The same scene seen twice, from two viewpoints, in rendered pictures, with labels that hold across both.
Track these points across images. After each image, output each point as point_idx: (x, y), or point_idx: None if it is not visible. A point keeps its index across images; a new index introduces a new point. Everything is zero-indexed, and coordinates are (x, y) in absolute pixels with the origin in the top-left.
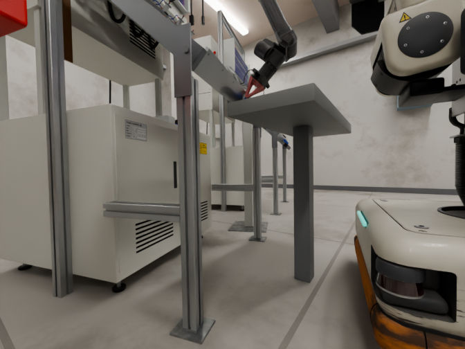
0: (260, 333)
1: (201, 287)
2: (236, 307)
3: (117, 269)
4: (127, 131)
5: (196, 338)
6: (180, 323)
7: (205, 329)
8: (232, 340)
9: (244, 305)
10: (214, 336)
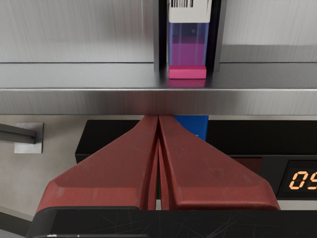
0: (38, 197)
1: (15, 142)
2: (66, 165)
3: None
4: None
5: (15, 147)
6: (28, 125)
7: (28, 149)
8: (25, 175)
9: None
10: (25, 159)
